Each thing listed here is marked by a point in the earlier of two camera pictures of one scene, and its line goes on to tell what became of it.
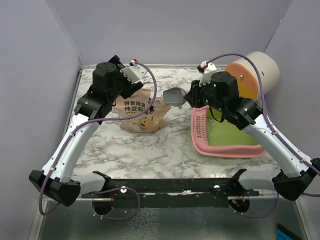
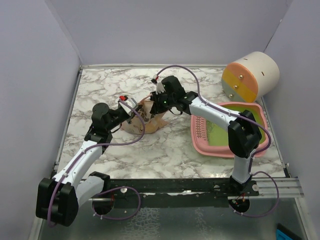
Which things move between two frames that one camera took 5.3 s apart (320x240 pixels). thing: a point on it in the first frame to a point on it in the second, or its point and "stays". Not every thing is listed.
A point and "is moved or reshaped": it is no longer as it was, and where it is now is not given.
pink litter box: x=212 y=136 stays
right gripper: x=193 y=96 to x=155 y=108
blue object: x=283 y=233 stays
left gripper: x=131 y=87 to x=130 y=117
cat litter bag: x=150 y=121 is moved or reshaped
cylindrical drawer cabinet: x=246 y=75 stays
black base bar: x=171 y=193 stays
